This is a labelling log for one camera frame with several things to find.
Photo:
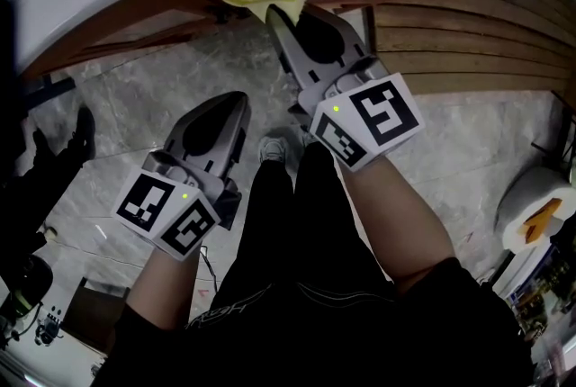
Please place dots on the white round stool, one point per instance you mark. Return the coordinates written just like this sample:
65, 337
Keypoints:
526, 196

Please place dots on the person's black shirt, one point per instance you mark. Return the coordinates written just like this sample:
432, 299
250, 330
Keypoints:
342, 340

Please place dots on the blue white printed box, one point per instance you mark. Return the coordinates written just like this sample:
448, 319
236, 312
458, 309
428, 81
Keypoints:
540, 299

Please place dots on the brown wooden slat panel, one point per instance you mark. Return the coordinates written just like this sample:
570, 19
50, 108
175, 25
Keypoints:
472, 43

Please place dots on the person's black trousers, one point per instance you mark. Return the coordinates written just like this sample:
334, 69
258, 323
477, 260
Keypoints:
288, 232

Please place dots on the black metal chair legs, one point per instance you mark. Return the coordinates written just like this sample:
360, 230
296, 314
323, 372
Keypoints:
560, 137

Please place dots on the black round device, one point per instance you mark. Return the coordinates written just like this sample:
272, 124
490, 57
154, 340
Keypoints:
24, 281

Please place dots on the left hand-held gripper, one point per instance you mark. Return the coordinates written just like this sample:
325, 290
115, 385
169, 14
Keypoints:
162, 214

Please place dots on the brown cardboard box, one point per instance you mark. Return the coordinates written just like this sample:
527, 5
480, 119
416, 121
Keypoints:
92, 317

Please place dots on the person's grey shoe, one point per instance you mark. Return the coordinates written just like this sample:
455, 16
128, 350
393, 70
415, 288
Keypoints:
273, 149

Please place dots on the person's right forearm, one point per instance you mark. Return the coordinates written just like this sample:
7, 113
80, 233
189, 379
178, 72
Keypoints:
400, 218

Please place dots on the orange yellow item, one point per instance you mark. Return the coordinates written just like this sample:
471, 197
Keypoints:
542, 218

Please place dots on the person's left forearm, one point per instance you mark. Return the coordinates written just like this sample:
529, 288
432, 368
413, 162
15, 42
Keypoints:
166, 286

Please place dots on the black metal frame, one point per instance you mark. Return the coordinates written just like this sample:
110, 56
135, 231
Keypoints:
47, 88

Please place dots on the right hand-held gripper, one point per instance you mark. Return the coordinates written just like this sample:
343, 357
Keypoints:
373, 119

